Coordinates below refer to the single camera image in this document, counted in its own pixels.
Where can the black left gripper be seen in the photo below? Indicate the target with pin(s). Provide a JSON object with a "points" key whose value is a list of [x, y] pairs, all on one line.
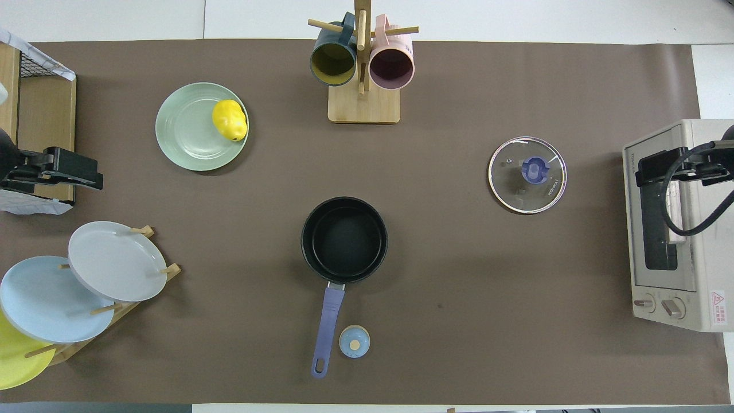
{"points": [[49, 166]]}

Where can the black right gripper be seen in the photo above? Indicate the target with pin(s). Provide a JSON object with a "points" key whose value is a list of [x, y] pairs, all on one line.
{"points": [[711, 163]]}

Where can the glass lid with blue knob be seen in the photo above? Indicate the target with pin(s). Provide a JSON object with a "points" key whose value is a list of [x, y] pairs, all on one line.
{"points": [[527, 175]]}

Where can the grey plate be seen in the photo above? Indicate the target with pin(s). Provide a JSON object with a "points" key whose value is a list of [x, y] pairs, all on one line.
{"points": [[117, 261]]}

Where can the mint green plate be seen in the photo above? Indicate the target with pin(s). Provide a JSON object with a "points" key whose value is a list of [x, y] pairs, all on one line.
{"points": [[186, 129]]}

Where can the light blue plate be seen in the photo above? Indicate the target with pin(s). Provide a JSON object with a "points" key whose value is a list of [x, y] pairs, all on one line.
{"points": [[46, 301]]}

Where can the wooden plate rack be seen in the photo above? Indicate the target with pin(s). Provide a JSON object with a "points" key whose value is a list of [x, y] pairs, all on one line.
{"points": [[123, 310]]}

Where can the yellow plate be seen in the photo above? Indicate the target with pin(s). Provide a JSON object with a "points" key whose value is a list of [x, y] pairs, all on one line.
{"points": [[17, 361]]}

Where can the white patterned paper sheet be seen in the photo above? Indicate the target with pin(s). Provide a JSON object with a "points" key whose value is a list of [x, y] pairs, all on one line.
{"points": [[28, 205]]}

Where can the brown wooden board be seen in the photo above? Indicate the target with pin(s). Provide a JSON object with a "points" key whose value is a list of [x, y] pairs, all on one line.
{"points": [[49, 115]]}

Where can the beige toaster oven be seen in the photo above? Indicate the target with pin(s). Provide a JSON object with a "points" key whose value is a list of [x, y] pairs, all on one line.
{"points": [[699, 258]]}

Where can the pale wooden board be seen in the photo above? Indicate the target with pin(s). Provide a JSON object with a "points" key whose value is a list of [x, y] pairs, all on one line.
{"points": [[8, 63]]}

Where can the brown table mat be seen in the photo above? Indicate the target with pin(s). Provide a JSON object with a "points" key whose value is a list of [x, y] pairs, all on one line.
{"points": [[459, 258]]}

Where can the dark blue mug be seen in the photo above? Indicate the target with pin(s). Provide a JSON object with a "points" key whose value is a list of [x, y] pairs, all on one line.
{"points": [[334, 60]]}

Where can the pink ribbed mug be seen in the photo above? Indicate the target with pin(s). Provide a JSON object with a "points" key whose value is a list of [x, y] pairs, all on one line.
{"points": [[391, 66]]}

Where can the wooden mug tree stand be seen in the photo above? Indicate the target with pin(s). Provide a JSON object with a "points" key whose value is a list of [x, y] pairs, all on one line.
{"points": [[364, 106]]}

